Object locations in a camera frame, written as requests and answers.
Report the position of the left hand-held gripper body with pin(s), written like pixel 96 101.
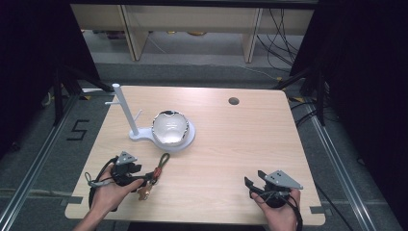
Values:
pixel 123 171

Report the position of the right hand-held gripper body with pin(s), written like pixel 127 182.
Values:
pixel 278 187

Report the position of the round grey table grommet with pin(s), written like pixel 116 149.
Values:
pixel 234 101

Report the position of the black metal stand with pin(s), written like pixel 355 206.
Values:
pixel 319 96
pixel 59 96

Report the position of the white stand with round base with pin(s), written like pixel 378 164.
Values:
pixel 126 109

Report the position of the light wooden shelf unit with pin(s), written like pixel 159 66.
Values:
pixel 192 19

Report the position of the silver white bowl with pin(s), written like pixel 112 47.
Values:
pixel 170 128

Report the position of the person's right hand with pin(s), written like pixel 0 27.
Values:
pixel 282 213

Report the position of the aluminium floor rail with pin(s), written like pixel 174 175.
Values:
pixel 35 160
pixel 340 173

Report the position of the person's left hand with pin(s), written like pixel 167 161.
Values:
pixel 110 194

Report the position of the dark curtain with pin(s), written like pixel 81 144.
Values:
pixel 32 64
pixel 365 80

